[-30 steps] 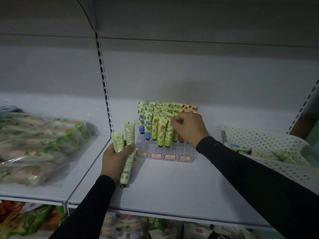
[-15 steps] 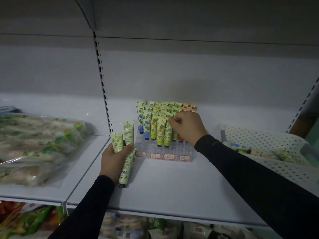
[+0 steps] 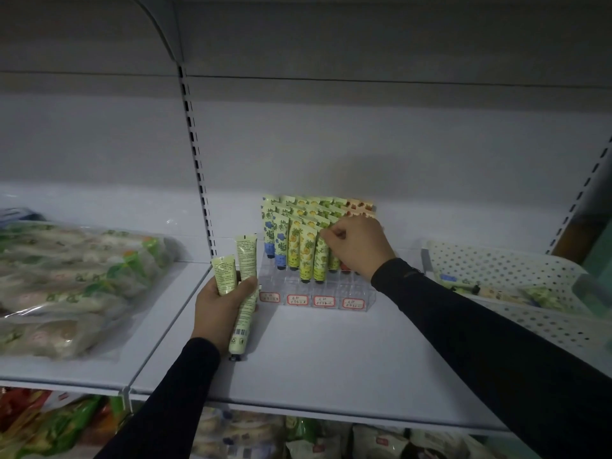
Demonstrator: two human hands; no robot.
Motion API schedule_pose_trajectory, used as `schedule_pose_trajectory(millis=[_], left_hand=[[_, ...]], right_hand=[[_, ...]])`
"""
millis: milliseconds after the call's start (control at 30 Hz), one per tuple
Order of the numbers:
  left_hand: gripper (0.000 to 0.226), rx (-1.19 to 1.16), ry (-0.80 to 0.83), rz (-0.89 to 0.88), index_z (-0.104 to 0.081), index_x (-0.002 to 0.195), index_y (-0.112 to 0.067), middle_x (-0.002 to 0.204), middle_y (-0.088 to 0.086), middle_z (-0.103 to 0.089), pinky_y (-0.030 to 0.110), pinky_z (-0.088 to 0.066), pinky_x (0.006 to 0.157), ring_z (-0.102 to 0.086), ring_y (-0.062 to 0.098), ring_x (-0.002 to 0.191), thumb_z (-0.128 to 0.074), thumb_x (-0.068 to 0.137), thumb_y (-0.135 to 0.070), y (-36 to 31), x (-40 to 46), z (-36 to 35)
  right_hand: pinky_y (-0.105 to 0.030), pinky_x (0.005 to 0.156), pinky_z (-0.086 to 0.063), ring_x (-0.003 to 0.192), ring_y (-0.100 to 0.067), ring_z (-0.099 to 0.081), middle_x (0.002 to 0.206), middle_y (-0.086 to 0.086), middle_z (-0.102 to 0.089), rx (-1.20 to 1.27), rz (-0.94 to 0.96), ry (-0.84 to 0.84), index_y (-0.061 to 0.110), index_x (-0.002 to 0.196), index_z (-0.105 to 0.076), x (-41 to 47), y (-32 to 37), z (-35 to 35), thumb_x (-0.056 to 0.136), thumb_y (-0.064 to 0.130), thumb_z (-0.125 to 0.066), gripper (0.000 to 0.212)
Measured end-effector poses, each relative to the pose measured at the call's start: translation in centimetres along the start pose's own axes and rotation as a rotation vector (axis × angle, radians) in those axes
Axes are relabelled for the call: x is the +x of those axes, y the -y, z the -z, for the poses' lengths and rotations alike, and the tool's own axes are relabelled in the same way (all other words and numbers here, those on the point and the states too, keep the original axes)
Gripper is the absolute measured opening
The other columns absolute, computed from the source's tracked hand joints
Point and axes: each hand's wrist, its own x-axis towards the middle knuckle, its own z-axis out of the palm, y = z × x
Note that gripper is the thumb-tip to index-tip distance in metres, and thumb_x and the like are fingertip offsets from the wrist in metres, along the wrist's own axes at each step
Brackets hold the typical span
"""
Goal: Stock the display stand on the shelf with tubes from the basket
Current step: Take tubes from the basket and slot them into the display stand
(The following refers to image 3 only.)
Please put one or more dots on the person's left hand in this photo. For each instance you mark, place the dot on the person's left hand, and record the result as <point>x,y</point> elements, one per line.
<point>215,315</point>

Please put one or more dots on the person's right hand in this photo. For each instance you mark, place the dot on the person's right hand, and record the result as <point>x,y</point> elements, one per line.
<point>363,243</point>

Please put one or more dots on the row of cream tubes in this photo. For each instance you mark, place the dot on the row of cream tubes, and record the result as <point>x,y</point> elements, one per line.
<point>358,205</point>

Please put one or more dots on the clear acrylic display rack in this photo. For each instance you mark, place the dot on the clear acrylic display rack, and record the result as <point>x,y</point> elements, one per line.
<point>334,291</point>

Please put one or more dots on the white store shelf unit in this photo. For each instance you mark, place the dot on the white store shelf unit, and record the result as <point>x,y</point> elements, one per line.
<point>382,148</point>

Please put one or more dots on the white perforated basket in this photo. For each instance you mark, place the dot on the white perforated basket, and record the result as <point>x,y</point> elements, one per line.
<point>550,329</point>

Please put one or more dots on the person's right forearm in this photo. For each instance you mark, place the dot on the person's right forearm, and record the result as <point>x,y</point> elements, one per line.
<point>492,348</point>

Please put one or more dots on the pile of white sweet bags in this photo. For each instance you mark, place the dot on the pile of white sweet bags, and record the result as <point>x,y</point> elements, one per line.
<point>239,435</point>

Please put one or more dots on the clear bag of green sweets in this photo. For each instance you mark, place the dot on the clear bag of green sweets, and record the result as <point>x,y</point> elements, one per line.
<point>71,291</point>

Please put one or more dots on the heap of assorted snack packets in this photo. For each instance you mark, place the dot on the heap of assorted snack packets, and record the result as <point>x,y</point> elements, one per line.
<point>52,425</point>

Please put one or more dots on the blue white packet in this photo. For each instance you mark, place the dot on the blue white packet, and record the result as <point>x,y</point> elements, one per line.
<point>19,216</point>

